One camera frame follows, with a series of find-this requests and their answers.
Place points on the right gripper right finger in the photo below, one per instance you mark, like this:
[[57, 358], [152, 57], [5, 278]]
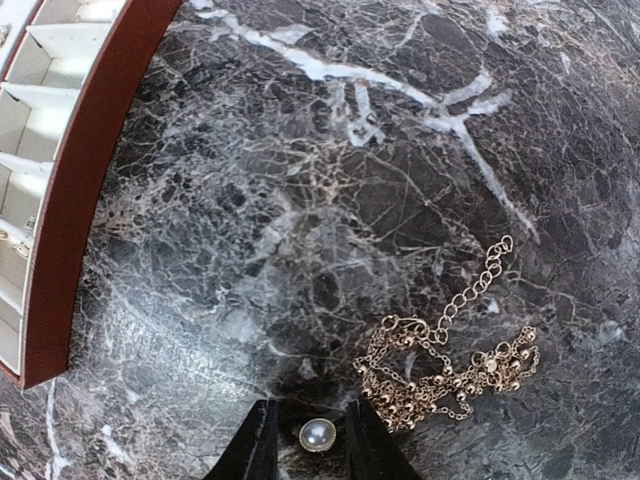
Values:
[[371, 453]]

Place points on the beige jewelry tray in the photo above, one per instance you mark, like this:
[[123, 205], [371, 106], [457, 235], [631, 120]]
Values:
[[69, 72]]

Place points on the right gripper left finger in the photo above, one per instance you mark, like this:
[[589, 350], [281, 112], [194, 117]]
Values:
[[252, 453]]

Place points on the gold round earring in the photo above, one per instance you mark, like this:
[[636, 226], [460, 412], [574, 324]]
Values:
[[317, 435]]

